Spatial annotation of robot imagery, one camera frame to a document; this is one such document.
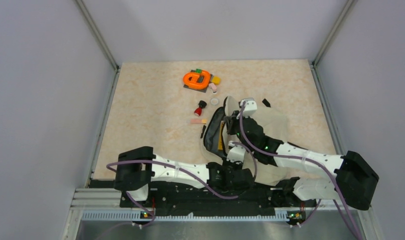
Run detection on cream canvas backpack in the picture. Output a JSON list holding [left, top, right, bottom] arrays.
[[199, 96, 288, 186]]

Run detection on yellow treehouse book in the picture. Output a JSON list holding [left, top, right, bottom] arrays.
[[217, 120, 225, 153]]

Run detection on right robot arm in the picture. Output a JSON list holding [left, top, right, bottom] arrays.
[[224, 111, 379, 211]]

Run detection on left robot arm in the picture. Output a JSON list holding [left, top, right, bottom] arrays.
[[106, 146, 258, 207]]

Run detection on red black stamp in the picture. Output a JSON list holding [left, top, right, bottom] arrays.
[[194, 100, 207, 117]]

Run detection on pink white eraser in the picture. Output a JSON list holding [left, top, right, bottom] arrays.
[[208, 82, 218, 95]]

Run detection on yellow toy block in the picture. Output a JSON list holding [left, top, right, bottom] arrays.
[[211, 76, 221, 85]]

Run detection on orange plastic toy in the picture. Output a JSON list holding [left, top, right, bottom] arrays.
[[182, 70, 211, 86]]

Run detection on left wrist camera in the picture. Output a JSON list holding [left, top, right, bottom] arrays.
[[226, 140, 247, 165]]

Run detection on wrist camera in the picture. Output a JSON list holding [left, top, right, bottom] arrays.
[[239, 97, 258, 118], [226, 140, 247, 165]]

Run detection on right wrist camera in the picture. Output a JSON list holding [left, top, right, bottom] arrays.
[[239, 97, 258, 118]]

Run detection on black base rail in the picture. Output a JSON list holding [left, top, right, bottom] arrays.
[[118, 178, 326, 222]]

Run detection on grey toy base plate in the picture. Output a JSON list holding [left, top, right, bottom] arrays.
[[183, 81, 210, 93]]

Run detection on aluminium frame rail right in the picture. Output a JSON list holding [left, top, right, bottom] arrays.
[[309, 0, 358, 154]]

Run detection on aluminium frame rail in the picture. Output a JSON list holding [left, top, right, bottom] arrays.
[[61, 0, 121, 240], [309, 0, 358, 154]]

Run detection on aluminium frame rail left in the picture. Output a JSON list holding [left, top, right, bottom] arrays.
[[61, 0, 121, 240]]

